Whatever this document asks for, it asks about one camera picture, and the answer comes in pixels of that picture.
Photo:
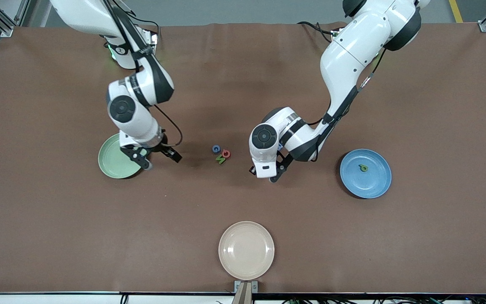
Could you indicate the brown table mat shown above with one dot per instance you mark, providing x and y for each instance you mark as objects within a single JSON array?
[{"x": 57, "y": 232}]

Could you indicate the green capital letter N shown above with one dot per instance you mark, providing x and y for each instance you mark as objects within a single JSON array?
[{"x": 220, "y": 159}]

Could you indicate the beige plate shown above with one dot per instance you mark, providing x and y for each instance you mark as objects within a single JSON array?
[{"x": 246, "y": 250}]

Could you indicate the green lowercase letter p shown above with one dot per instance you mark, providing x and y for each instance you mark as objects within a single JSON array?
[{"x": 362, "y": 167}]

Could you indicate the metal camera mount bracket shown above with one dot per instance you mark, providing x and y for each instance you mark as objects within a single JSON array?
[{"x": 246, "y": 289}]

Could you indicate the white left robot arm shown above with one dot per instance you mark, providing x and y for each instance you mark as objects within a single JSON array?
[{"x": 348, "y": 59}]

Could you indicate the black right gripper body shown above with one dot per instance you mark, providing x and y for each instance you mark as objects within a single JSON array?
[{"x": 161, "y": 146}]

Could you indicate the blue plate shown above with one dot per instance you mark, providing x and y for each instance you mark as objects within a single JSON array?
[{"x": 373, "y": 181}]

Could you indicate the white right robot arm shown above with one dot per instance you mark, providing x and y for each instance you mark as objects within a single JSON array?
[{"x": 135, "y": 118}]

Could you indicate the blue capital letter G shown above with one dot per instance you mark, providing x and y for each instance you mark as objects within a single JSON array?
[{"x": 213, "y": 149}]

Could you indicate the green plate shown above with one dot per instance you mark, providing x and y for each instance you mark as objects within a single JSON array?
[{"x": 112, "y": 162}]

